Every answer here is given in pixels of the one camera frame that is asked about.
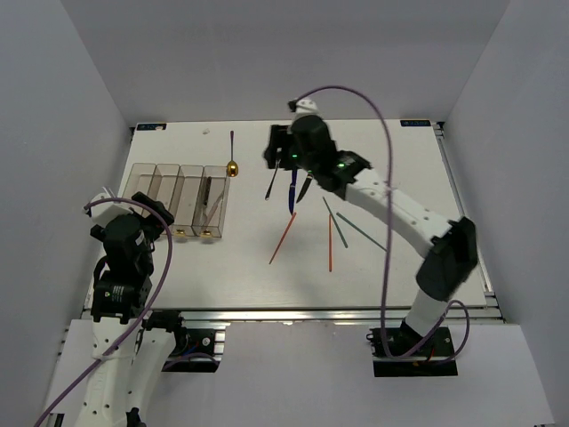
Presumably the orange chopstick left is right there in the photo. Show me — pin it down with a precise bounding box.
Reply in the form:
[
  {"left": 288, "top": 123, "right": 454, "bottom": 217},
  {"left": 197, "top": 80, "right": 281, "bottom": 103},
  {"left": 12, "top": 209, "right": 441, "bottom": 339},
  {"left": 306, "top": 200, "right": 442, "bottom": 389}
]
[{"left": 268, "top": 212, "right": 297, "bottom": 265}]

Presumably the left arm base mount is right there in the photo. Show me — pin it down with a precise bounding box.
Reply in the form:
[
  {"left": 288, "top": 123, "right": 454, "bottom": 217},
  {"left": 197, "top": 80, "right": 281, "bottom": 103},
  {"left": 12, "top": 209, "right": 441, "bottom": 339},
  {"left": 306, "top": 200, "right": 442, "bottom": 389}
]
[{"left": 142, "top": 310, "right": 220, "bottom": 373}]

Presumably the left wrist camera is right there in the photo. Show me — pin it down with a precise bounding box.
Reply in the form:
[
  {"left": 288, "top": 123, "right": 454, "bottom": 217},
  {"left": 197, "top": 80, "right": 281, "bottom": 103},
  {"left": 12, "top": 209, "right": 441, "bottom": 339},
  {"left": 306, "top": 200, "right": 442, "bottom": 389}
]
[{"left": 84, "top": 187, "right": 132, "bottom": 228}]

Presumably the black handled fork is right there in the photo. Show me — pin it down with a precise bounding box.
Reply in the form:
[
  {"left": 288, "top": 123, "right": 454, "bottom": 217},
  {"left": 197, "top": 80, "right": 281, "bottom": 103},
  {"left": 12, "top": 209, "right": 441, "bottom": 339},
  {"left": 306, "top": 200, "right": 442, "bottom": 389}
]
[{"left": 201, "top": 176, "right": 212, "bottom": 226}]

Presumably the black knife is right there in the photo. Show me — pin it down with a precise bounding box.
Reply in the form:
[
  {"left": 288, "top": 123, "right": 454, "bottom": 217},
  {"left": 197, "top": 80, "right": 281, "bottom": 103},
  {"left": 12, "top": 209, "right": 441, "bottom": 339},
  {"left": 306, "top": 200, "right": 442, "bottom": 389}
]
[{"left": 296, "top": 173, "right": 313, "bottom": 204}]

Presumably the gold spoon purple handle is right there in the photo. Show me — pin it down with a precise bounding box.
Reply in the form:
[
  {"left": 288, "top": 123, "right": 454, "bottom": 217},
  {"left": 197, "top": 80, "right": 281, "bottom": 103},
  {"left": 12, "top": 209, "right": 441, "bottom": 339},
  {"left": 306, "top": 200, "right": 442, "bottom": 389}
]
[{"left": 226, "top": 130, "right": 239, "bottom": 178}]

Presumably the aluminium table frame rail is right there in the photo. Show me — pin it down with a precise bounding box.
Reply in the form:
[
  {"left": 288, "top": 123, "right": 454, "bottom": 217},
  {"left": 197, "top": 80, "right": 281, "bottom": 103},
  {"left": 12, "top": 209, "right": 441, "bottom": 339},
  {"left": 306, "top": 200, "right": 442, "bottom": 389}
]
[{"left": 79, "top": 120, "right": 506, "bottom": 328}]

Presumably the blue label left corner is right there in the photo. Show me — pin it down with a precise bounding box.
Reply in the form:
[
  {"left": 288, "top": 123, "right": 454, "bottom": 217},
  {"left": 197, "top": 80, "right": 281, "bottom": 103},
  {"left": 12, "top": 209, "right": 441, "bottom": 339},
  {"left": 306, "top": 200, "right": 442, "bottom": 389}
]
[{"left": 135, "top": 123, "right": 167, "bottom": 132}]

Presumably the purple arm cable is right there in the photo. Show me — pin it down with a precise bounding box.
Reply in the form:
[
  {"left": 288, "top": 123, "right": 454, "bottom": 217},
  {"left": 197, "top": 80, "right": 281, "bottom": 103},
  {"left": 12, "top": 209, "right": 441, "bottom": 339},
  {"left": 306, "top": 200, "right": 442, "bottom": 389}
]
[
  {"left": 293, "top": 85, "right": 471, "bottom": 360},
  {"left": 33, "top": 195, "right": 174, "bottom": 427}
]

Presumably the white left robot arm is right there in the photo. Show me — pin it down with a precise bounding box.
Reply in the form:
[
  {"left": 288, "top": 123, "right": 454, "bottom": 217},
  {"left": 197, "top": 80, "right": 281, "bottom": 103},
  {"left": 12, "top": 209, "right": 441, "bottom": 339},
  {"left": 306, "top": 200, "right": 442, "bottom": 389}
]
[{"left": 76, "top": 192, "right": 188, "bottom": 426}]

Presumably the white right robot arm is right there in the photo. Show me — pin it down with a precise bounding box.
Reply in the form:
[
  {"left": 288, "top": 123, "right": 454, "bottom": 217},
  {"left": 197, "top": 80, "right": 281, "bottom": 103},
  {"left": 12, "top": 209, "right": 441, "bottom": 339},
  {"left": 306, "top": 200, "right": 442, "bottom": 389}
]
[{"left": 263, "top": 114, "right": 478, "bottom": 358}]

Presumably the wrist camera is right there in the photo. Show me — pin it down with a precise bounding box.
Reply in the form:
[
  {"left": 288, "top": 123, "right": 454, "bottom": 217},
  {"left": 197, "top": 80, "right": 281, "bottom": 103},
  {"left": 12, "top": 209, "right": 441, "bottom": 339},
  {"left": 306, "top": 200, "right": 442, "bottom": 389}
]
[
  {"left": 84, "top": 187, "right": 132, "bottom": 228},
  {"left": 287, "top": 98, "right": 320, "bottom": 117}
]

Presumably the blue label right corner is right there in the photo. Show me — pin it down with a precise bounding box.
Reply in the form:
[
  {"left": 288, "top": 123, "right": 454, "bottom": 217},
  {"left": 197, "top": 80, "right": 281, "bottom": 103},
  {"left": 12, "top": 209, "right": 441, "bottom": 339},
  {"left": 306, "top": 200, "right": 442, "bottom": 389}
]
[{"left": 400, "top": 119, "right": 432, "bottom": 127}]

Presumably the green chopstick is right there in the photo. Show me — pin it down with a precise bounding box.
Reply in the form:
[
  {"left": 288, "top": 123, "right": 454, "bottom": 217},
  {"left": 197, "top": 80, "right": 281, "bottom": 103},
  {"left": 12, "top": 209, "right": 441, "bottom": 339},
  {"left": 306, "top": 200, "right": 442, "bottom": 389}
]
[
  {"left": 336, "top": 212, "right": 387, "bottom": 252},
  {"left": 322, "top": 196, "right": 349, "bottom": 249}
]

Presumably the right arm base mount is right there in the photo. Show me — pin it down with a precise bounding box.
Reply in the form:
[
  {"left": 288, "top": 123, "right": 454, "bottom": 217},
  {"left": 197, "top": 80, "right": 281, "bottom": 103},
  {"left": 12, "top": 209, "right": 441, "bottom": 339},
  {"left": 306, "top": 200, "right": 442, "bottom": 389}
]
[{"left": 365, "top": 327, "right": 458, "bottom": 378}]

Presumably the black spoon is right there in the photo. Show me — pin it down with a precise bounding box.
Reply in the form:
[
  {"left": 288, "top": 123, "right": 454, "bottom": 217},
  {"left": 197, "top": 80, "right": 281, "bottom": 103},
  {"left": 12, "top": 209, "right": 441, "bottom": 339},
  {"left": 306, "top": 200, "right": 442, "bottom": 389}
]
[{"left": 264, "top": 159, "right": 280, "bottom": 201}]

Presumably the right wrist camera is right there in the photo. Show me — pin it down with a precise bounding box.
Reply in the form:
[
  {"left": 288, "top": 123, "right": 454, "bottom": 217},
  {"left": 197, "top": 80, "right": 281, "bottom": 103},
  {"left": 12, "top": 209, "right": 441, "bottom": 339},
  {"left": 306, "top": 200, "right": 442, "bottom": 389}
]
[{"left": 287, "top": 98, "right": 320, "bottom": 117}]

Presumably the clear container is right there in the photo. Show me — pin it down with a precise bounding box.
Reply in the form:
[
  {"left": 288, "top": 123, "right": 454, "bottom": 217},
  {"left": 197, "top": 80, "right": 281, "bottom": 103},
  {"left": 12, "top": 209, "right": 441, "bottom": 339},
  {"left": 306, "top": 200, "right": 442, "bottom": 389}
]
[
  {"left": 192, "top": 165, "right": 231, "bottom": 238},
  {"left": 148, "top": 164, "right": 180, "bottom": 219},
  {"left": 171, "top": 165, "right": 204, "bottom": 238},
  {"left": 122, "top": 163, "right": 156, "bottom": 198}
]

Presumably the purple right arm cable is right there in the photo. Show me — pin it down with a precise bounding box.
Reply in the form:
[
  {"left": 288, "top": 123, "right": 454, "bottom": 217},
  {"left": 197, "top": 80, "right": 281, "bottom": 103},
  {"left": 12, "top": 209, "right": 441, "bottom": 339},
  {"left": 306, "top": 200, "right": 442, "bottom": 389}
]
[{"left": 293, "top": 85, "right": 471, "bottom": 360}]

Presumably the blue knife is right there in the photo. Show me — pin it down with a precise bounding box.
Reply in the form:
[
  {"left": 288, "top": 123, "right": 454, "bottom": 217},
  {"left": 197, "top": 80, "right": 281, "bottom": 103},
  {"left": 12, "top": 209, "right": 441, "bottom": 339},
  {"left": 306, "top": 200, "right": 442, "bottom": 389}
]
[{"left": 288, "top": 168, "right": 298, "bottom": 215}]

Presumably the orange chopstick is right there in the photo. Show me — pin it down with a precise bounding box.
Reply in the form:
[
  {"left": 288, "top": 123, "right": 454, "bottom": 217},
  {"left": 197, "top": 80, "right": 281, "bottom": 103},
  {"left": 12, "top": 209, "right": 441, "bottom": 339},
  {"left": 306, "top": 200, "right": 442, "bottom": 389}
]
[
  {"left": 328, "top": 213, "right": 333, "bottom": 272},
  {"left": 268, "top": 212, "right": 297, "bottom": 265}
]

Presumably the blue label corner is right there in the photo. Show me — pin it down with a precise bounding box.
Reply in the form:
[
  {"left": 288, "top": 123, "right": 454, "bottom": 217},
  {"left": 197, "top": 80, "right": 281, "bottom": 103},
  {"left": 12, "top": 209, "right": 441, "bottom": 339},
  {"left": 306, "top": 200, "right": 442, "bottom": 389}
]
[
  {"left": 135, "top": 123, "right": 167, "bottom": 132},
  {"left": 400, "top": 119, "right": 432, "bottom": 127}
]

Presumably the silver fork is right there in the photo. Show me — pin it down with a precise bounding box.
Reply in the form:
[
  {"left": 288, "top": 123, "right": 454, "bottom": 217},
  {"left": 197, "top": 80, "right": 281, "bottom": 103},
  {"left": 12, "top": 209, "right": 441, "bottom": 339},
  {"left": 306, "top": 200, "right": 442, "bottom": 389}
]
[{"left": 203, "top": 192, "right": 224, "bottom": 228}]

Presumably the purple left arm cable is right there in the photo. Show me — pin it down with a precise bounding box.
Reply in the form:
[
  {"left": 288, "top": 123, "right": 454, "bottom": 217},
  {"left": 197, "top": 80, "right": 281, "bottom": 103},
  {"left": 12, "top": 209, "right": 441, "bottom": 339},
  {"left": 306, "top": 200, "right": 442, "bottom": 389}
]
[{"left": 33, "top": 195, "right": 174, "bottom": 427}]

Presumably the orange chopstick right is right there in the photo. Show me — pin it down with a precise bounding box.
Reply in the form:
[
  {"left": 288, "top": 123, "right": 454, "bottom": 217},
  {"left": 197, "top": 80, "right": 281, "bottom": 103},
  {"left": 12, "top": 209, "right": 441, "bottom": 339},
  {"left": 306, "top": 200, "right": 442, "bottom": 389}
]
[{"left": 328, "top": 213, "right": 333, "bottom": 272}]

